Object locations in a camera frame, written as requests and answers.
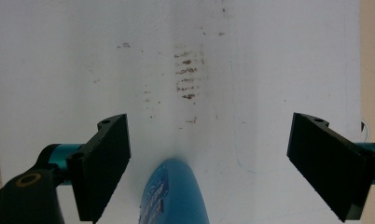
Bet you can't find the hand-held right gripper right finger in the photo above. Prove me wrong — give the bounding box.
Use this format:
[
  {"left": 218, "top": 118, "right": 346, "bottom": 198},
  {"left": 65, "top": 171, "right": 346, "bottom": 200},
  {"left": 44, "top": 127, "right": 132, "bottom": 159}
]
[{"left": 286, "top": 112, "right": 375, "bottom": 223}]

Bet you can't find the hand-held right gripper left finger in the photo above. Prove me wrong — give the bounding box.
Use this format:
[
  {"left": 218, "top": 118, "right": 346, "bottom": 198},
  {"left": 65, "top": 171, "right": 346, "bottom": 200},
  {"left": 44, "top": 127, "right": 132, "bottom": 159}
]
[{"left": 65, "top": 113, "right": 132, "bottom": 224}]

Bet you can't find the blue bottle with white cap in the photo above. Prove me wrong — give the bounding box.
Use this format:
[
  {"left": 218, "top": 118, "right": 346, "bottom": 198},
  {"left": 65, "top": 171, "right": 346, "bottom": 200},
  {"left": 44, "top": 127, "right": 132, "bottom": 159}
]
[{"left": 138, "top": 158, "right": 211, "bottom": 224}]

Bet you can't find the white paper sheet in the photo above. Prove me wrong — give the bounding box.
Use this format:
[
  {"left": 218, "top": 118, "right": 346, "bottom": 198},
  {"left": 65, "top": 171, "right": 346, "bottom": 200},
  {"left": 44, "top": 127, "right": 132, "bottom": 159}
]
[{"left": 0, "top": 0, "right": 363, "bottom": 224}]

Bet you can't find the thin black cable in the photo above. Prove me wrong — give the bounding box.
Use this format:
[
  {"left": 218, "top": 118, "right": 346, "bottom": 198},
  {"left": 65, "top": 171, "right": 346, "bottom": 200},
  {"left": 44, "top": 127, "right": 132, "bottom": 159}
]
[{"left": 360, "top": 119, "right": 369, "bottom": 139}]

